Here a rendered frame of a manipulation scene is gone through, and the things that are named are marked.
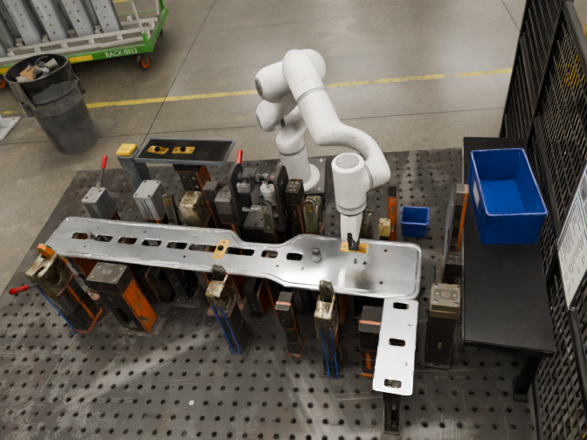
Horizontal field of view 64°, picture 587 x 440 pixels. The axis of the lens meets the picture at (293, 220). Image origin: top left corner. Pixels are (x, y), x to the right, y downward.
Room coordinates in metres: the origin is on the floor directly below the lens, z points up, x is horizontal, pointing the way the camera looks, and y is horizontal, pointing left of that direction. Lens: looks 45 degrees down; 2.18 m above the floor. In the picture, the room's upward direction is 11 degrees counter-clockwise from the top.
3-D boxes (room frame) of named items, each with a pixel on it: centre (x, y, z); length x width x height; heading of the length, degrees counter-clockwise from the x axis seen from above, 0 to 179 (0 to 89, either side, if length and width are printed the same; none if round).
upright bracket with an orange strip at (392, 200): (1.06, -0.32, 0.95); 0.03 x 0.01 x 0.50; 68
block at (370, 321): (0.75, -0.17, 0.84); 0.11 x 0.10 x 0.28; 158
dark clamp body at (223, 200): (1.32, 0.22, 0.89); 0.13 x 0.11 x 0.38; 158
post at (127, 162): (1.62, 0.59, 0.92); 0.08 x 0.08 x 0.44; 68
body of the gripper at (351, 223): (0.95, -0.17, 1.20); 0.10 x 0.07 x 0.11; 158
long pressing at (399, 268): (1.13, 0.29, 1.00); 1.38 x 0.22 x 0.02; 68
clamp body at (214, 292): (0.94, 0.27, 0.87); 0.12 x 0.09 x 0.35; 158
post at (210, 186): (1.36, 0.27, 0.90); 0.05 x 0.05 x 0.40; 68
